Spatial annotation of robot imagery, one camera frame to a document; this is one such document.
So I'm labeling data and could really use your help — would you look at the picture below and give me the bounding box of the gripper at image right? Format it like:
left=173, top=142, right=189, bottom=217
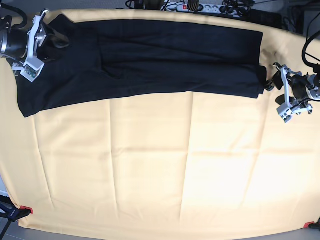
left=265, top=62, right=314, bottom=115

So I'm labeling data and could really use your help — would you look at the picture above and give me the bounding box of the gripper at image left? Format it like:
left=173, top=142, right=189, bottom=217
left=23, top=8, right=70, bottom=66

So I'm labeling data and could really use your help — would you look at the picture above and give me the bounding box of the black T-shirt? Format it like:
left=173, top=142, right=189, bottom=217
left=16, top=15, right=267, bottom=117

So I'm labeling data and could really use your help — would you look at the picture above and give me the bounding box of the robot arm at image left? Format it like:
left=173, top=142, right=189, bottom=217
left=0, top=3, right=70, bottom=66

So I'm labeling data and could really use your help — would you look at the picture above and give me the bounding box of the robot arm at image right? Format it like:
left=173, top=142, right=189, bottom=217
left=264, top=24, right=320, bottom=123

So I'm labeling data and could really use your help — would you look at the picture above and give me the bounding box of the black box on table edge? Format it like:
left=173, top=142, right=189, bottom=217
left=246, top=9, right=283, bottom=29

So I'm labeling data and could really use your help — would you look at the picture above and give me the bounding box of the yellow table cloth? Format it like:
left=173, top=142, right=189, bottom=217
left=0, top=8, right=320, bottom=238

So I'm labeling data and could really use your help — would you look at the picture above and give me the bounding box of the white power strip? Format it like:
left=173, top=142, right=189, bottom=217
left=166, top=2, right=238, bottom=16

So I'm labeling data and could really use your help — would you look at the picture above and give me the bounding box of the right red-tipped table clamp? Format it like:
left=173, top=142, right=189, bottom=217
left=303, top=218, right=320, bottom=231

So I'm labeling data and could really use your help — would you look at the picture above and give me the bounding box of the red-tipped table clamp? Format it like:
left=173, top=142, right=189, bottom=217
left=303, top=218, right=320, bottom=231
left=0, top=203, right=34, bottom=222

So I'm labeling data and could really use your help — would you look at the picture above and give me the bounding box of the left red-tipped table clamp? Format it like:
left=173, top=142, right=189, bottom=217
left=0, top=203, right=34, bottom=222

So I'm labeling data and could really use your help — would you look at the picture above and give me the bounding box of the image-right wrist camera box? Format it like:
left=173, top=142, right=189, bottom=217
left=277, top=102, right=294, bottom=124

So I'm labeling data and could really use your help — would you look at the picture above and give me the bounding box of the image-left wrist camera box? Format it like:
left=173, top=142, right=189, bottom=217
left=20, top=57, right=45, bottom=83

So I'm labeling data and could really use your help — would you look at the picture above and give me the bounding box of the tangle of black cables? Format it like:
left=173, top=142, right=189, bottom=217
left=219, top=0, right=256, bottom=16

